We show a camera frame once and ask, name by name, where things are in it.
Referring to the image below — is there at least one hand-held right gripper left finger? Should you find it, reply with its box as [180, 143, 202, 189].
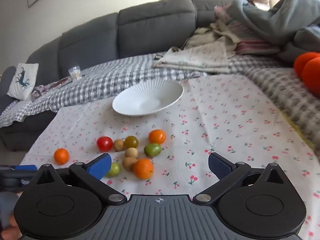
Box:
[30, 153, 127, 204]

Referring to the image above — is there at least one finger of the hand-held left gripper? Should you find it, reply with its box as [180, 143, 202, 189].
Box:
[0, 164, 38, 193]

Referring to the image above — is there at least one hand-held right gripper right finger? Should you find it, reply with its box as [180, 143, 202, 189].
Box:
[194, 152, 292, 204]

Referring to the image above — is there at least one green lime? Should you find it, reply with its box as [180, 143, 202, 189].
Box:
[144, 143, 162, 158]
[104, 162, 122, 178]

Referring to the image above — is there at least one red tomato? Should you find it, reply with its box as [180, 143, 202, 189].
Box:
[97, 136, 113, 152]

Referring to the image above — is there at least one brown kiwi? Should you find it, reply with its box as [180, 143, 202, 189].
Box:
[125, 147, 138, 159]
[122, 157, 138, 172]
[113, 139, 125, 152]

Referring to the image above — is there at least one orange mandarin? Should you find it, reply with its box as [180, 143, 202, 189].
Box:
[148, 129, 167, 145]
[133, 158, 154, 180]
[54, 148, 70, 165]

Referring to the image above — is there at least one green-brown tomato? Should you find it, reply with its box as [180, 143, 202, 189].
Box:
[124, 135, 139, 149]

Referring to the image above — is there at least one white ribbed bowl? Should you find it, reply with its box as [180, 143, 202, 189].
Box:
[112, 80, 184, 117]

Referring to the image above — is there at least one person's left hand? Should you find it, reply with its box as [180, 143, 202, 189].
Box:
[5, 216, 24, 240]

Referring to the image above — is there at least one cherry print cloth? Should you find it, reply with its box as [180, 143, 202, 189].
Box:
[19, 74, 320, 240]

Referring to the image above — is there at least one dark floral pouch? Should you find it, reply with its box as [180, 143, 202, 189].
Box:
[31, 77, 72, 99]

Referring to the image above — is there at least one grey checked blanket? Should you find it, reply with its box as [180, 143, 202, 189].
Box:
[0, 54, 298, 128]

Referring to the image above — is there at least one white cushion with blue print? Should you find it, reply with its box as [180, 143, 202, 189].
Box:
[7, 63, 39, 100]

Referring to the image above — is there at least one clear plastic bag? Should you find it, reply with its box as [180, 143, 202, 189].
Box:
[68, 65, 81, 81]

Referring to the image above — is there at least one grey knitted blanket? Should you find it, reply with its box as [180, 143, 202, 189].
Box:
[244, 66, 320, 140]

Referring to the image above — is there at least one folded floral beige cloth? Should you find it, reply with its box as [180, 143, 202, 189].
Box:
[152, 41, 232, 74]

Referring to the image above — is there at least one striped patterned pillow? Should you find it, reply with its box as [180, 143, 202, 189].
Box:
[215, 6, 280, 55]

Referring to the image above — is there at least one orange plush cushion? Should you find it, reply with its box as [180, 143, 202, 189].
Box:
[294, 52, 320, 96]

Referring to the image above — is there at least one beige garment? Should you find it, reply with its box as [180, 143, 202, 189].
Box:
[180, 21, 240, 53]

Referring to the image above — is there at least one grey sofa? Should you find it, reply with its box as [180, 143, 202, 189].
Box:
[0, 0, 235, 152]

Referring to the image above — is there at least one grey fleece blanket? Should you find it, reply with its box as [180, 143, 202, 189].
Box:
[226, 0, 320, 63]

